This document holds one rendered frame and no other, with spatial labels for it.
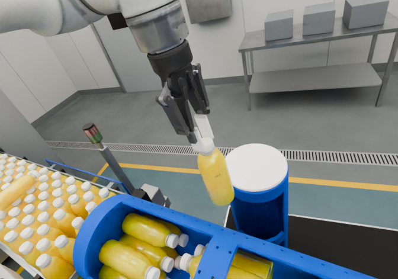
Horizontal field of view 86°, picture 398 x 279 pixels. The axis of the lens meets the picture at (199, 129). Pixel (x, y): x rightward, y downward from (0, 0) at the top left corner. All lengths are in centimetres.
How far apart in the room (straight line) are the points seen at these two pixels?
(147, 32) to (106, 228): 69
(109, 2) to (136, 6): 4
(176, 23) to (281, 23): 253
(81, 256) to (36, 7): 64
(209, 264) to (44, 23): 55
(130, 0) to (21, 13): 14
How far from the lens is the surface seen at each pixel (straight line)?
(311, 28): 290
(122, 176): 145
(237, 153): 104
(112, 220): 88
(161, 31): 35
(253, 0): 359
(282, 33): 288
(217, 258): 57
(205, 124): 48
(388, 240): 194
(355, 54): 391
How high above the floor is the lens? 176
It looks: 35 degrees down
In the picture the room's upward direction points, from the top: 17 degrees counter-clockwise
